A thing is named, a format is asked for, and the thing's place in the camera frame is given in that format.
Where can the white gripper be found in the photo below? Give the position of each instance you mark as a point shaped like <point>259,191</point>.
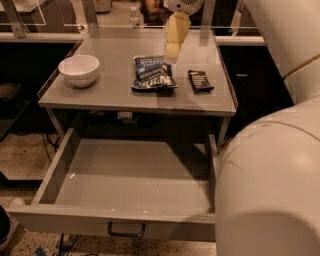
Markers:
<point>182,5</point>

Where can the blue chip bag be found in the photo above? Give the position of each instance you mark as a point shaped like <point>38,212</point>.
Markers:
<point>152,72</point>

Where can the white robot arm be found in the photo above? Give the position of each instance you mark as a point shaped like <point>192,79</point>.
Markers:
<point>267,194</point>

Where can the grey open top drawer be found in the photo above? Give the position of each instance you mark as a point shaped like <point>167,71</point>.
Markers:
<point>166,183</point>

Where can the seated person in background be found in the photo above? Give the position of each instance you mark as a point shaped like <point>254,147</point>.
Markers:
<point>154,12</point>

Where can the clear plastic water bottle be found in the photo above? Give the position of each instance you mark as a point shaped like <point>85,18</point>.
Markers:
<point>134,19</point>

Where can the white ceramic bowl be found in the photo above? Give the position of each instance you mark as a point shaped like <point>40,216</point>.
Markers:
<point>80,70</point>

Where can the black drawer handle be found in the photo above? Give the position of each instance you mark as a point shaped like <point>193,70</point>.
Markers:
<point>126,230</point>

